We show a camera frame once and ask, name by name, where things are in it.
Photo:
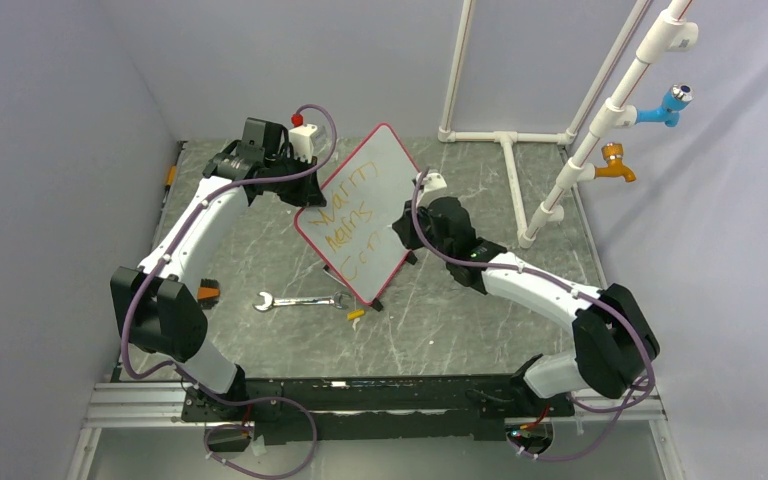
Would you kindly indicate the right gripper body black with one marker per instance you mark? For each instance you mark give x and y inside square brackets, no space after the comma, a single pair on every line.
[412,237]

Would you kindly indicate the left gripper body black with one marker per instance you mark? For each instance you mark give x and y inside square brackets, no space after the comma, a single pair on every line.
[287,189]

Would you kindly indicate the whiteboard with red rim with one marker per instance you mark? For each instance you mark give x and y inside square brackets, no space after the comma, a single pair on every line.
[365,195]

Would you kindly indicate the yellow marker cap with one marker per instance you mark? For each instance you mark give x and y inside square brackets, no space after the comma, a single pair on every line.
[355,315]

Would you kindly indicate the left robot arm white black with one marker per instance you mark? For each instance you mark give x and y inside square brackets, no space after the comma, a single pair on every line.
[156,303]

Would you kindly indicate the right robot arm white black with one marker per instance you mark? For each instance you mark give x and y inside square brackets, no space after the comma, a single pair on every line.
[613,344]

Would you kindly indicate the silver combination wrench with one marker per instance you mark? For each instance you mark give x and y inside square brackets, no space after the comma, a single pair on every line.
[268,301]

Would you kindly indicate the black orange eraser block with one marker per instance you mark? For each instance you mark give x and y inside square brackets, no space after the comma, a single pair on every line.
[208,293]

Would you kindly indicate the orange tap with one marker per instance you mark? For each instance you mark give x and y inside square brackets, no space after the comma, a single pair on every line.
[613,155]

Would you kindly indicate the blue tap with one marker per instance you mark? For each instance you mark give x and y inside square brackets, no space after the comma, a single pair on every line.
[676,99]

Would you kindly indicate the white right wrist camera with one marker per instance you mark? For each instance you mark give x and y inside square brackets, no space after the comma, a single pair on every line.
[430,186]

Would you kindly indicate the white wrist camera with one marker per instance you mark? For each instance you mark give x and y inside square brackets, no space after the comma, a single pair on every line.
[305,138]
[430,186]

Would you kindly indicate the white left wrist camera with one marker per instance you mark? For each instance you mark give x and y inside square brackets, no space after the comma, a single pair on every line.
[305,138]

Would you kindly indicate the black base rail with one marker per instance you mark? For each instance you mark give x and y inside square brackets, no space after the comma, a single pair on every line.
[481,407]

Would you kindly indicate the white pvc pipe frame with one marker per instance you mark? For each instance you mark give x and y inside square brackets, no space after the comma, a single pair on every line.
[670,31]

